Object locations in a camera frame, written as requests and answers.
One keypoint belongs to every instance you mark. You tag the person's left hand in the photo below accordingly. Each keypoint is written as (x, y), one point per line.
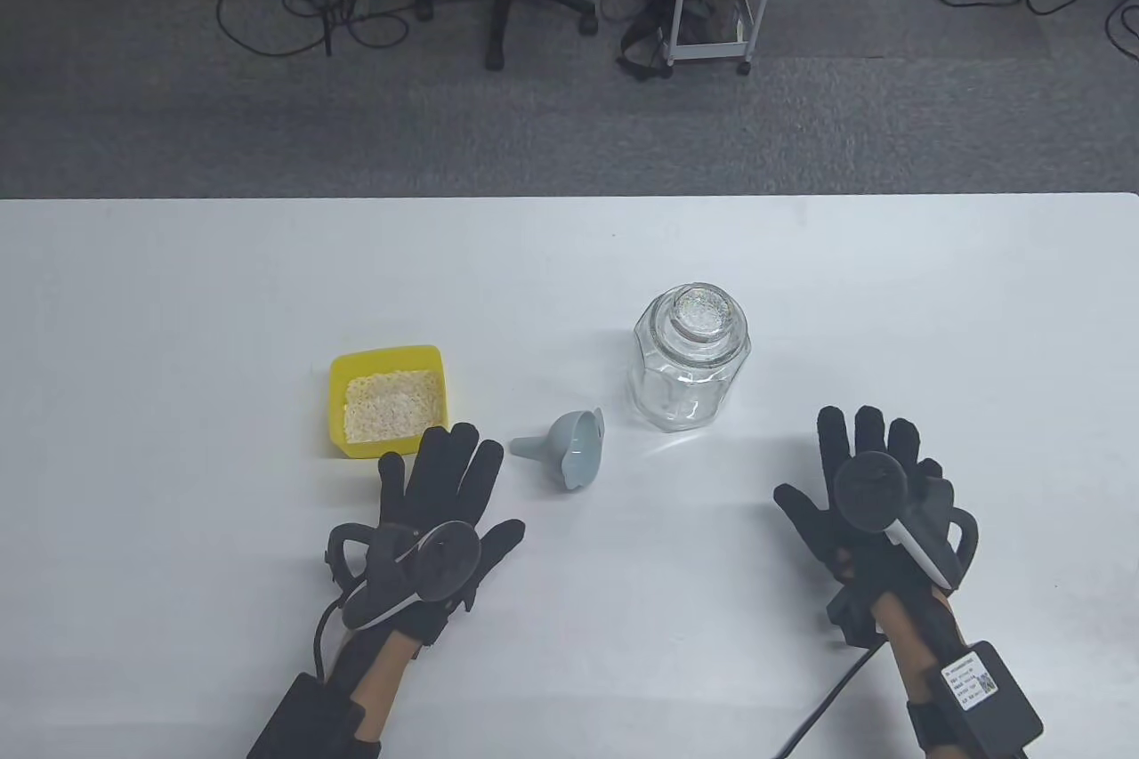
(445, 483)

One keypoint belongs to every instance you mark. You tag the person's right hand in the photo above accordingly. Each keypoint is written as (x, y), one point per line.
(823, 519)

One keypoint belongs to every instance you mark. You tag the white rice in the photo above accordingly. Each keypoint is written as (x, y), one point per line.
(391, 407)

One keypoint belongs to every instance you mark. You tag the yellow plastic container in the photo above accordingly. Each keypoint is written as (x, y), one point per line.
(340, 403)

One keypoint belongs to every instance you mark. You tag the grey-blue plastic funnel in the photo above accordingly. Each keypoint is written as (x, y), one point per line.
(578, 452)

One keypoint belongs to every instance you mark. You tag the clear glass jar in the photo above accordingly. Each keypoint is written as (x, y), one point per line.
(685, 385)

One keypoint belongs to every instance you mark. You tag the clear glass jar lid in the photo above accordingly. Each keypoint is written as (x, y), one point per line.
(703, 312)

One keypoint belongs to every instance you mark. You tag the person's right forearm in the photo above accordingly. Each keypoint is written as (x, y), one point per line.
(912, 643)

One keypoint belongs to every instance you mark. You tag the black and white controller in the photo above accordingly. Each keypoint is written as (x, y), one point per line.
(436, 559)
(872, 488)

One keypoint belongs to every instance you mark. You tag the black sensor box white label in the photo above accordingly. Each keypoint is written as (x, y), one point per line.
(992, 706)

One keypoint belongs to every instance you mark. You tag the plain black sensor box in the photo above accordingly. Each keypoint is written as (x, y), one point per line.
(302, 719)

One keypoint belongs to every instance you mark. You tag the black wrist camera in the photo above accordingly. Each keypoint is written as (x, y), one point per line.
(850, 617)

